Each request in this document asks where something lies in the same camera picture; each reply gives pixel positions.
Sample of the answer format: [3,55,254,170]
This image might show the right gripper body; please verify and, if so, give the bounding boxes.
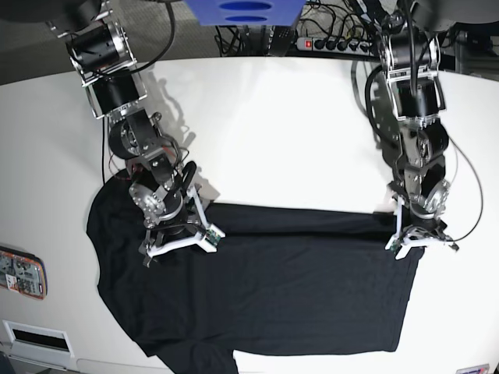
[138,186,210,258]

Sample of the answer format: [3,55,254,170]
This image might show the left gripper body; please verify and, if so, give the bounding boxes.
[393,198,458,253]

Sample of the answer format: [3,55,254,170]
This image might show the black T-shirt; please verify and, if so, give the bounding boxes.
[87,180,424,373]

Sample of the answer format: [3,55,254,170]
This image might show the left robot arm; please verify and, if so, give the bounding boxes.
[376,1,458,259]

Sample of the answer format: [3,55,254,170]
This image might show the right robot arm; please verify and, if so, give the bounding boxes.
[46,1,225,265]

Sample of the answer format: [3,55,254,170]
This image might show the orange-edged circuit board case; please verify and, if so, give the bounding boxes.
[1,246,48,300]

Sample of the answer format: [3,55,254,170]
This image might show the sticker at table edge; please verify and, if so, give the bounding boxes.
[455,364,490,374]

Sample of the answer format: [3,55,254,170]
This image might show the white power strip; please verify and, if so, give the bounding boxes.
[295,37,375,56]

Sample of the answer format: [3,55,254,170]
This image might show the blue plastic bin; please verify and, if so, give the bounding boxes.
[185,0,306,26]

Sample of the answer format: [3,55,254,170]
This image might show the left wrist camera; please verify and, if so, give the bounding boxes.
[385,235,408,260]

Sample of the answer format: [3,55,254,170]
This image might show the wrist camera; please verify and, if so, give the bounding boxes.
[199,224,225,253]
[385,235,408,260]

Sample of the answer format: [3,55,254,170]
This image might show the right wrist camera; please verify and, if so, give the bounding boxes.
[199,224,225,253]

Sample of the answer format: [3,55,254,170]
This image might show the white table cable slot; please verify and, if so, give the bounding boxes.
[2,320,74,358]

